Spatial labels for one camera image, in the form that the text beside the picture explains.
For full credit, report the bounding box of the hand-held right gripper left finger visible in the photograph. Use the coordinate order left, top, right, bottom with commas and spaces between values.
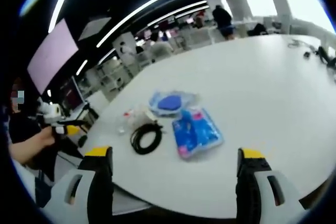
43, 145, 114, 224

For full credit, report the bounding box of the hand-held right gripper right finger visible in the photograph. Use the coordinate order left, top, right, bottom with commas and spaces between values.
235, 147, 311, 224

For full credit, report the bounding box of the black cable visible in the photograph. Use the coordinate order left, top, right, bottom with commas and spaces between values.
130, 122, 165, 156

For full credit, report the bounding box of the clear plastic bag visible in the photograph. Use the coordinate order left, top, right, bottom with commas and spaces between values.
116, 104, 159, 135

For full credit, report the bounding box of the blue and pink packet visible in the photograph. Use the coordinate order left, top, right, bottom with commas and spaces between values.
171, 106, 225, 160

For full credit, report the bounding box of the blue round item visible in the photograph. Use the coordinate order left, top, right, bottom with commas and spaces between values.
148, 89, 200, 118

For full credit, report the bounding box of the person's left hand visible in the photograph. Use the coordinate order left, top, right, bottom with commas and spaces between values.
41, 126, 57, 146

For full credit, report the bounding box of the dark computer monitor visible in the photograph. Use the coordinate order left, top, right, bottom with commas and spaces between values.
59, 76, 86, 111

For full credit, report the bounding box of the person operator at left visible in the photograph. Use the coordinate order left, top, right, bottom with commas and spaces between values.
7, 111, 85, 183

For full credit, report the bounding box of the white square column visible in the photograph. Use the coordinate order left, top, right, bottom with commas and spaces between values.
112, 31, 141, 77

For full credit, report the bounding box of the white round table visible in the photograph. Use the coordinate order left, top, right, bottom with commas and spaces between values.
83, 34, 336, 220

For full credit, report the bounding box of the black device on table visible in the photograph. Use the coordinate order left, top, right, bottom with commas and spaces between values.
316, 46, 336, 70

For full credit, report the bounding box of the black bag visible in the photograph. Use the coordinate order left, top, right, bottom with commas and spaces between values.
247, 23, 269, 37

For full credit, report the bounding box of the large wall screen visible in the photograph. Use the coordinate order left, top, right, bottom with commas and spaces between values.
27, 18, 80, 94

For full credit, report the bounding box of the thin grey cable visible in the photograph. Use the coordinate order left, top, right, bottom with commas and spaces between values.
287, 38, 303, 48

